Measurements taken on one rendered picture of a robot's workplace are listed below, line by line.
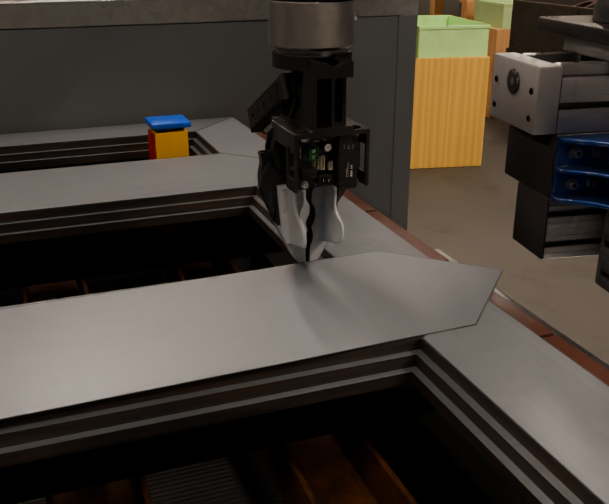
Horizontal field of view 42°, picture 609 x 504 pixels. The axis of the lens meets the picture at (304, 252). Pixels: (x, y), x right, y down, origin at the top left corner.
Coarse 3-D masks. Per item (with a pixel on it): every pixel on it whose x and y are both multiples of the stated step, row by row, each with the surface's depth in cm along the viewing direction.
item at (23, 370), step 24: (0, 312) 68; (24, 312) 68; (48, 312) 68; (0, 336) 64; (24, 336) 64; (48, 336) 64; (0, 360) 60; (24, 360) 60; (48, 360) 60; (0, 384) 57; (24, 384) 57; (48, 384) 57; (0, 408) 54; (24, 408) 54; (48, 408) 54
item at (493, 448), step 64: (256, 192) 103; (320, 256) 83; (192, 384) 58; (256, 384) 59; (320, 384) 61; (384, 384) 63; (448, 384) 59; (0, 448) 54; (64, 448) 55; (512, 448) 52
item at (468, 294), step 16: (384, 256) 80; (400, 256) 80; (416, 256) 80; (416, 272) 76; (432, 272) 76; (448, 272) 76; (464, 272) 76; (432, 288) 73; (448, 288) 73; (464, 288) 73; (480, 288) 73; (448, 304) 70; (464, 304) 70; (480, 304) 70
